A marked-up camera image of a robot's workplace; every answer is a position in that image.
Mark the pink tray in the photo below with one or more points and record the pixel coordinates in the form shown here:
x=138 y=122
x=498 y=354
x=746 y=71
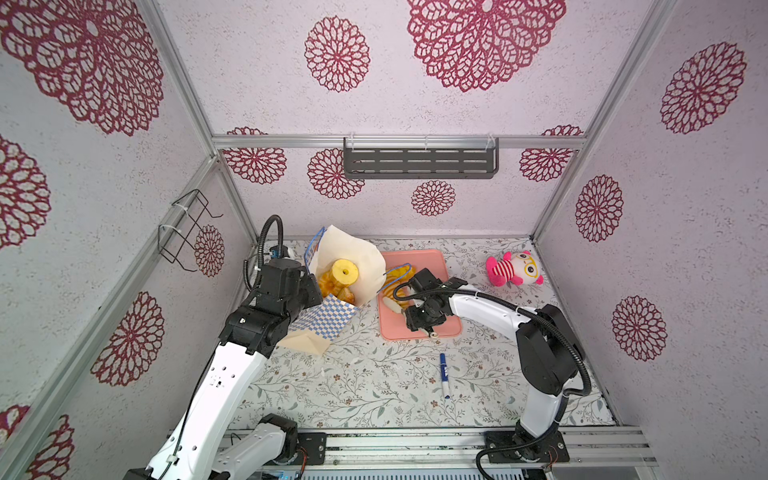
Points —
x=395 y=325

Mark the ridged spiral bread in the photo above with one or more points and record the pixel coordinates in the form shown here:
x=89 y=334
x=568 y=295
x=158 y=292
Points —
x=389 y=291

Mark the bundt bread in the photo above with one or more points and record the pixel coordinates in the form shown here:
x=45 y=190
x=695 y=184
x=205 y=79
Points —
x=328 y=284
x=345 y=272

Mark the blue marker pen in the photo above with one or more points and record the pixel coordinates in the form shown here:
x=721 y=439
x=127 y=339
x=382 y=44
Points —
x=445 y=383

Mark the metal base rail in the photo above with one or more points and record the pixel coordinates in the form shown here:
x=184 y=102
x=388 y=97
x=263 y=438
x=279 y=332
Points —
x=455 y=449

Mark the black wire rack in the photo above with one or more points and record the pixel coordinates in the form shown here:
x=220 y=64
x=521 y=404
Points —
x=192 y=242

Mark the yellow twisted bread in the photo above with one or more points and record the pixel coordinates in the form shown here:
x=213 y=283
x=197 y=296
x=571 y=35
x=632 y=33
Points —
x=400 y=274

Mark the checkered paper bag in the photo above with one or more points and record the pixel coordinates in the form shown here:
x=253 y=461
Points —
x=317 y=327

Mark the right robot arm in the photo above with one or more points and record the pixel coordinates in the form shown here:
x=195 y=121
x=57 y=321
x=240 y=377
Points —
x=550 y=357

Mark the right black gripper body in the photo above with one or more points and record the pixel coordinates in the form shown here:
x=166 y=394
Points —
x=420 y=316

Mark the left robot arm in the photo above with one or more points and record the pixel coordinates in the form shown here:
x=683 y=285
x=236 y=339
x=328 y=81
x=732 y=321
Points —
x=282 y=289

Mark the pink plush toy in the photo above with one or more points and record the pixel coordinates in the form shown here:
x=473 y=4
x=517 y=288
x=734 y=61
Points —
x=519 y=269

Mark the grey wall shelf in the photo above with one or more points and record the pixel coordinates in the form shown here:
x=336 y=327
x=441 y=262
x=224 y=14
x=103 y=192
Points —
x=425 y=163

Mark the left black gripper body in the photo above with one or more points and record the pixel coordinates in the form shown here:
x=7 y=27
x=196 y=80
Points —
x=307 y=296

